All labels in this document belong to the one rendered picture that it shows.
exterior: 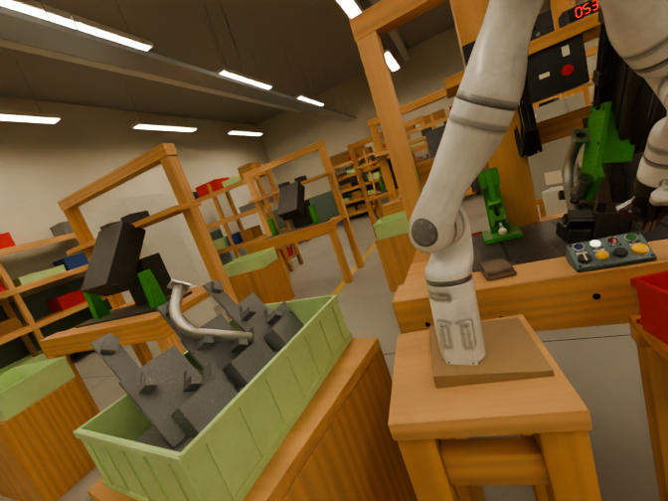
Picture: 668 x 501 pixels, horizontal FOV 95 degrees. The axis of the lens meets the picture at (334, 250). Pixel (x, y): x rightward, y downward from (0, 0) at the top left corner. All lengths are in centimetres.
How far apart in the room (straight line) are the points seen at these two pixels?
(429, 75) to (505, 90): 1088
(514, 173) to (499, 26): 98
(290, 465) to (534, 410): 47
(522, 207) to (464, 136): 101
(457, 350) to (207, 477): 52
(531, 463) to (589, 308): 44
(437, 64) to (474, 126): 1092
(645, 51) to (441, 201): 31
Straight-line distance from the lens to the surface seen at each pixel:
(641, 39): 63
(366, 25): 160
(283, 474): 77
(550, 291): 98
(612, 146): 118
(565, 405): 66
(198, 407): 89
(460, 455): 73
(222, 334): 98
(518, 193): 151
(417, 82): 1141
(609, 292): 101
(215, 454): 70
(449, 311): 66
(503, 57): 55
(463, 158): 55
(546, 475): 77
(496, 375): 69
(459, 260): 65
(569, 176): 129
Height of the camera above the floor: 129
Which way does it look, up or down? 11 degrees down
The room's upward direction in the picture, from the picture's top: 19 degrees counter-clockwise
